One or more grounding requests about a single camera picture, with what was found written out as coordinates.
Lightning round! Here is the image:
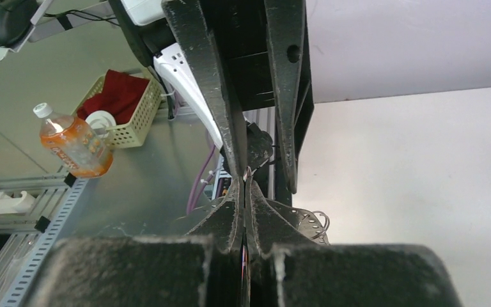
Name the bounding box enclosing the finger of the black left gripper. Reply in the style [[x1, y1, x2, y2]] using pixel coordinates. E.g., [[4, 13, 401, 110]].
[[264, 1, 306, 194], [162, 1, 247, 177]]

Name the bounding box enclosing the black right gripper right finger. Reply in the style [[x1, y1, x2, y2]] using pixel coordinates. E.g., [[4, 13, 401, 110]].
[[244, 178, 461, 306]]

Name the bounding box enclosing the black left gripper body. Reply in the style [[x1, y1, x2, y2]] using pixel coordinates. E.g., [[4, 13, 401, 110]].
[[199, 0, 315, 162]]

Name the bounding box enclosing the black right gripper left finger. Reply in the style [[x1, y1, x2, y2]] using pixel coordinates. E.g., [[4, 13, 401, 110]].
[[21, 178, 245, 306]]

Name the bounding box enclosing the metal oval keyring plate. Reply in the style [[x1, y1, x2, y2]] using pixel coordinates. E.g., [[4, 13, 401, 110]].
[[177, 166, 331, 247]]

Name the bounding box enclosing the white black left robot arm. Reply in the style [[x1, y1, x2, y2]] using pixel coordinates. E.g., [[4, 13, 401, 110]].
[[109, 1, 314, 193]]

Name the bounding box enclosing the red cloth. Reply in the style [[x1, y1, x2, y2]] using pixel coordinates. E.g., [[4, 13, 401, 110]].
[[77, 70, 149, 125]]

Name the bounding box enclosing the cream perforated basket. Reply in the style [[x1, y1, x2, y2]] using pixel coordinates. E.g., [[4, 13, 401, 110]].
[[75, 70, 163, 149]]

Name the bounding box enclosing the orange drink bottle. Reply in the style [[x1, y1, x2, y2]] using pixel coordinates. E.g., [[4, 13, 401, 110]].
[[33, 102, 113, 178]]

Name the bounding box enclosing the black computer mouse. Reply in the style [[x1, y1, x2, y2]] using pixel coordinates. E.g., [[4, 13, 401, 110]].
[[0, 0, 38, 47]]

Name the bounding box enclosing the white keyboard tray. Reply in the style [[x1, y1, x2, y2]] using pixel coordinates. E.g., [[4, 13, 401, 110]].
[[0, 0, 52, 61]]

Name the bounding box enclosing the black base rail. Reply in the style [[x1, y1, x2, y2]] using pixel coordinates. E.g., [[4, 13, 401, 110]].
[[273, 109, 292, 207]]

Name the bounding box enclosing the white slotted cable duct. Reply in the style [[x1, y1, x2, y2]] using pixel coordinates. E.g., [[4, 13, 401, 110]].
[[0, 179, 90, 306]]

